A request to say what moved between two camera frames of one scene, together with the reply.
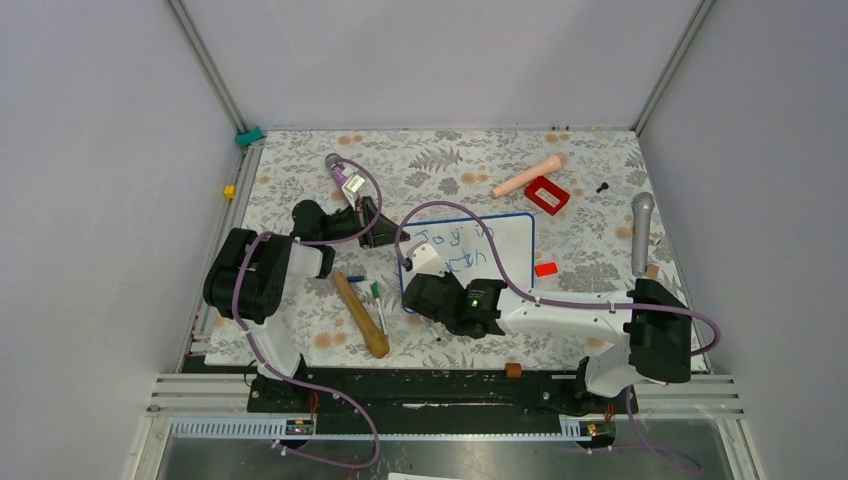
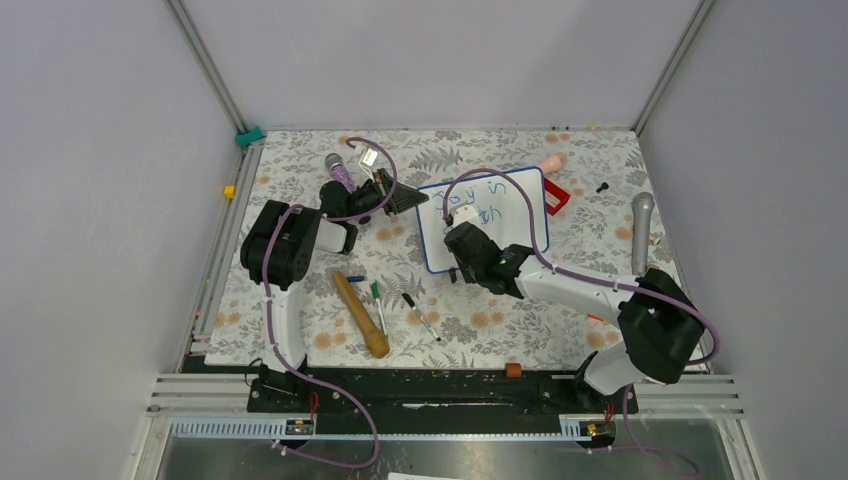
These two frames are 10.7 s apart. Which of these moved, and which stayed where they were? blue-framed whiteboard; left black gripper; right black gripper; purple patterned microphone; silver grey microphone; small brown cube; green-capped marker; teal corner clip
Moved: left black gripper; right black gripper; blue-framed whiteboard
Stayed: green-capped marker; teal corner clip; small brown cube; silver grey microphone; purple patterned microphone
